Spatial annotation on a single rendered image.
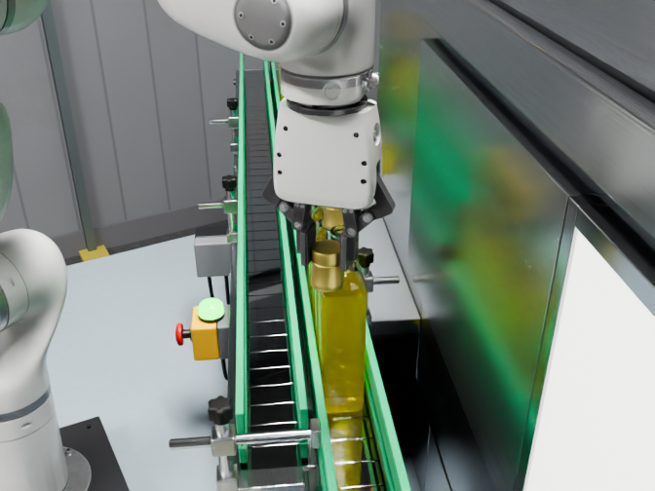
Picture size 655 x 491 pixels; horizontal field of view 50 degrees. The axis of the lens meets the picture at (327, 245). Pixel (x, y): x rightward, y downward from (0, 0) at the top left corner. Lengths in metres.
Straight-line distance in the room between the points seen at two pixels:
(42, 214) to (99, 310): 1.75
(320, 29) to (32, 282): 0.63
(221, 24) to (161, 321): 1.19
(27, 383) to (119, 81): 2.38
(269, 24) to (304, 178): 0.18
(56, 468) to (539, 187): 0.88
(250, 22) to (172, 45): 2.83
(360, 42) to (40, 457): 0.80
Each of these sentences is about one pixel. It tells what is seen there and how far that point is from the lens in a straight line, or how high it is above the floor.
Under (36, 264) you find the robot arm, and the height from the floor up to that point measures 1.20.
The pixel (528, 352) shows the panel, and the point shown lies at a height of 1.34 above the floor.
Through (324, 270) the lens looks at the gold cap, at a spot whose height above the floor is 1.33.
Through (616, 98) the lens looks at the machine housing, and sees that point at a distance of 0.49.
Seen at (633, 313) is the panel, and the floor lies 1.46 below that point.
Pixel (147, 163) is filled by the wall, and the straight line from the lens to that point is 3.49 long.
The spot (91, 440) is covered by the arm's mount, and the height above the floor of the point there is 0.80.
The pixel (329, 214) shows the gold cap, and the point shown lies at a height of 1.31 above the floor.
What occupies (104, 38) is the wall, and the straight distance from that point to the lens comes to 3.28.
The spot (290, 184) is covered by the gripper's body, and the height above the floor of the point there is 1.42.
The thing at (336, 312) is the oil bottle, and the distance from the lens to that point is 0.85.
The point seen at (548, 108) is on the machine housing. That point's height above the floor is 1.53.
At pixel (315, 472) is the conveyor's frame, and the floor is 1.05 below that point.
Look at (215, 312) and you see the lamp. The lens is 1.21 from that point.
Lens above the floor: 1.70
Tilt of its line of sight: 30 degrees down
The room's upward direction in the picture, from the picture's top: straight up
